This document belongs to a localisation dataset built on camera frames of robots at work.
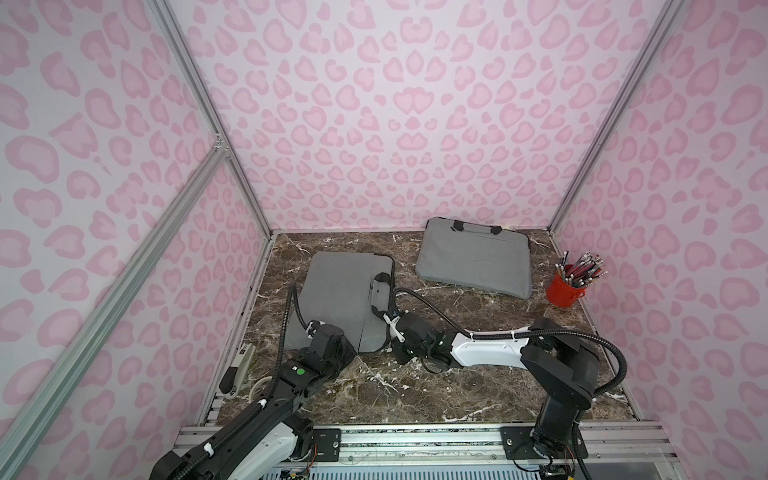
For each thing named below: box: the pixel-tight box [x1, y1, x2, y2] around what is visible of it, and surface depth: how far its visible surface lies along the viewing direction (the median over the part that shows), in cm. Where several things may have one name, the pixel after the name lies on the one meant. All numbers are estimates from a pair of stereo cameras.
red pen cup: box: [546, 271, 587, 308], surface depth 94 cm
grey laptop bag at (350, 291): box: [285, 252, 395, 355], surface depth 95 cm
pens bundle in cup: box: [555, 249, 609, 288], surface depth 90 cm
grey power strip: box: [218, 343, 255, 399], surface depth 83 cm
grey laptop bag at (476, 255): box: [415, 216, 532, 300], surface depth 110 cm
